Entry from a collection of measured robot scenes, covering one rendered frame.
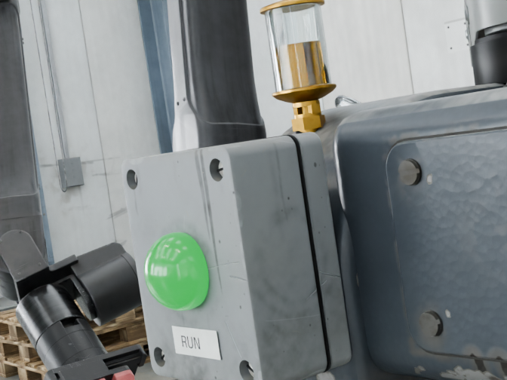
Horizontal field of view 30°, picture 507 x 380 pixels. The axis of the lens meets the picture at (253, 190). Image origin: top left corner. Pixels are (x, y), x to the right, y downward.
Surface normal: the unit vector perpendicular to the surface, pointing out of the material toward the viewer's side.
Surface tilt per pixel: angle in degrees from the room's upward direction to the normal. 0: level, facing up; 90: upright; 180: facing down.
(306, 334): 90
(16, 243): 57
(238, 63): 79
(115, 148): 90
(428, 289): 90
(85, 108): 90
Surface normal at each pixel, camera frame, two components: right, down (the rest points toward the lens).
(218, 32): 0.41, -0.20
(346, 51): -0.78, 0.14
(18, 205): 0.16, -0.54
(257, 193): 0.61, -0.05
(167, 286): -0.38, 0.26
